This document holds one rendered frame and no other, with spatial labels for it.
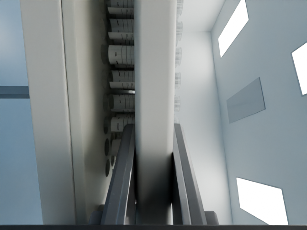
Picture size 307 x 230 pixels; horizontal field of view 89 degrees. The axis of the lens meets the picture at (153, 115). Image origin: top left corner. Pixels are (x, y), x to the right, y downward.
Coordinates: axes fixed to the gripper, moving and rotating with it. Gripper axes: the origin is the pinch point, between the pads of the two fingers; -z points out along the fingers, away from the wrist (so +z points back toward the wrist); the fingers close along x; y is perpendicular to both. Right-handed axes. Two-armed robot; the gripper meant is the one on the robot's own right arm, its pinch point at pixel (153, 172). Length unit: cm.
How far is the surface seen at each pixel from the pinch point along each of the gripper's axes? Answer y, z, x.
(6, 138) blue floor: 79, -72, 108
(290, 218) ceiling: 229, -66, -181
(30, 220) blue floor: 152, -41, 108
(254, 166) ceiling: 240, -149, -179
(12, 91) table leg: 26, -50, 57
